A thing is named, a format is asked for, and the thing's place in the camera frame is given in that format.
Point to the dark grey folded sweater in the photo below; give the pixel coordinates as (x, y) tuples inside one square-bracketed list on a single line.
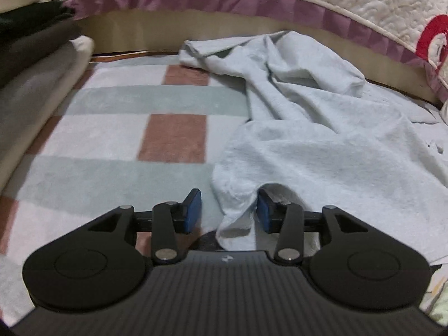
[(26, 51)]

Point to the beige bed frame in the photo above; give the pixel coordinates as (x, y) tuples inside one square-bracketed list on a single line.
[(165, 31)]

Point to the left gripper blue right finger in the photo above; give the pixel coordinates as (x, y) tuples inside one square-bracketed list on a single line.
[(286, 220)]

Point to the grey cream folded garment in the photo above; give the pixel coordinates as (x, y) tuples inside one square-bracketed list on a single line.
[(29, 100)]

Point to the checkered cartoon floor rug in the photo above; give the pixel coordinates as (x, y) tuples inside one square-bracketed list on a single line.
[(135, 131)]

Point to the light grey abc t-shirt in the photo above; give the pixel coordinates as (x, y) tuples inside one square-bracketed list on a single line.
[(321, 134)]

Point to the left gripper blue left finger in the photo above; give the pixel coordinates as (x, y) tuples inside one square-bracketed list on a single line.
[(170, 219)]

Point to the light green quilted mat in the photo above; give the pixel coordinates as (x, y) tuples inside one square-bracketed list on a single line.
[(435, 301)]

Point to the black folded garment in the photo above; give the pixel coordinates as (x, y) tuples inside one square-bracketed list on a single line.
[(32, 18)]

